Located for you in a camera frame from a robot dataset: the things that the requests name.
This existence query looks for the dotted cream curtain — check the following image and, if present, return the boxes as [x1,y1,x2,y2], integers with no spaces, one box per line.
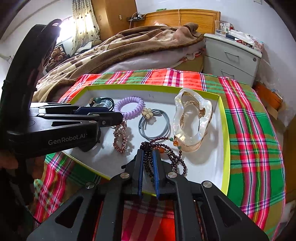
[70,0,101,56]

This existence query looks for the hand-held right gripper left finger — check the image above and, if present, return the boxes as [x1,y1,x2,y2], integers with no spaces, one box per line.
[26,149,145,241]

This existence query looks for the red green plaid cloth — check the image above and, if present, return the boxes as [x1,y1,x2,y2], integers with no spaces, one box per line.
[32,68,287,241]

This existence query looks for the orange wooden stool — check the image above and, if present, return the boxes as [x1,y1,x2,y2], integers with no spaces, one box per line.
[254,82,283,111]

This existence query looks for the grey nightstand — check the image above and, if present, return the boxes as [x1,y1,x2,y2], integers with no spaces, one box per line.
[203,33,263,81]

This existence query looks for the dark red bead necklace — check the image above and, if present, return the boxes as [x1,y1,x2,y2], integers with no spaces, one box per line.
[141,137,188,184]

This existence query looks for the rhinestone hair clip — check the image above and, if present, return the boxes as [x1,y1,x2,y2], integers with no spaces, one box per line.
[112,120,130,153]

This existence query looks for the window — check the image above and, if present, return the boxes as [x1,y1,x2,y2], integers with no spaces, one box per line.
[57,17,74,47]

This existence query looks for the brown paw print blanket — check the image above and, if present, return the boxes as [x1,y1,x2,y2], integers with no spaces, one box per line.
[33,22,204,102]

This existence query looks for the person's left hand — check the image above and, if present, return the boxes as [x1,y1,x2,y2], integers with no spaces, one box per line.
[0,150,46,180]

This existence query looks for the clear glass box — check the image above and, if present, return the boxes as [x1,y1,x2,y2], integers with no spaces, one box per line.
[214,20,231,37]

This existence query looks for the black hair tie green bead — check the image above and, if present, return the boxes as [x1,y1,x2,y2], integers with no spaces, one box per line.
[89,97,115,112]

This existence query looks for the white paper pile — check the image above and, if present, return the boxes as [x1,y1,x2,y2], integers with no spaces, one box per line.
[228,29,264,50]

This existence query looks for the brown teddy bear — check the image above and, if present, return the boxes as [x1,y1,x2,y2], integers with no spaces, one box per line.
[48,46,67,64]

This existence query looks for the grey hair tie with flower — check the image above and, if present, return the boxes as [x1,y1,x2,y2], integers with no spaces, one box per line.
[138,108,171,140]

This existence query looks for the wooden headboard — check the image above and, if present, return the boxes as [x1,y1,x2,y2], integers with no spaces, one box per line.
[143,9,221,35]

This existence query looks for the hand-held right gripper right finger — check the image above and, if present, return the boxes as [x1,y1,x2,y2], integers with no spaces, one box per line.
[151,151,270,241]

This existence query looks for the white tray box yellow rim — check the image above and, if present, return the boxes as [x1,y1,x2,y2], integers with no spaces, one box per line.
[61,84,231,195]

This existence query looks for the clear amber hair claw clip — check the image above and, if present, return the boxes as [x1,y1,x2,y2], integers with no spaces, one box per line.
[173,88,213,152]

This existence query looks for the black power strip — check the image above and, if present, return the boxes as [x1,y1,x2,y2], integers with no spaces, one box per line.
[127,13,146,23]

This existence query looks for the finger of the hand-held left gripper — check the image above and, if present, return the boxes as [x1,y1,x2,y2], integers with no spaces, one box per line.
[28,112,124,128]
[29,103,112,114]

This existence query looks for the white floral bed sheet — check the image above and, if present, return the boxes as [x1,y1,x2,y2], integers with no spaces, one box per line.
[102,44,205,75]

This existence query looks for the purple spiral hair tie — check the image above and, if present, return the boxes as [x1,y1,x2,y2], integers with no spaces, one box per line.
[114,96,145,120]

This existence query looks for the wooden wardrobe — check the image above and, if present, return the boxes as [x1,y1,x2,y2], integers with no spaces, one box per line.
[91,0,137,41]

